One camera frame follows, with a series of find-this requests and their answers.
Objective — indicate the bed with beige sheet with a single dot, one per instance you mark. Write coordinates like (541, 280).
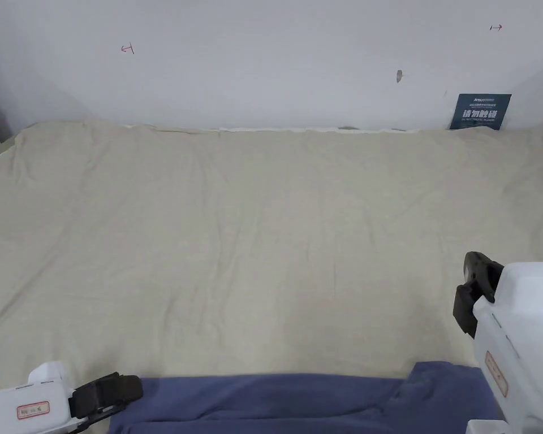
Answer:
(253, 226)

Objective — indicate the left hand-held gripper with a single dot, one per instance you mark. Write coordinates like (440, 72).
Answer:
(9, 411)

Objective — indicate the dark blue garment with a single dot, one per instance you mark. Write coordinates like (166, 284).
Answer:
(262, 402)

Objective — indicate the dark blue sign card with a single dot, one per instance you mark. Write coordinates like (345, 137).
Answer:
(479, 113)

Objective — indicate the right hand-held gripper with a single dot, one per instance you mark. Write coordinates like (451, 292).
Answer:
(520, 343)

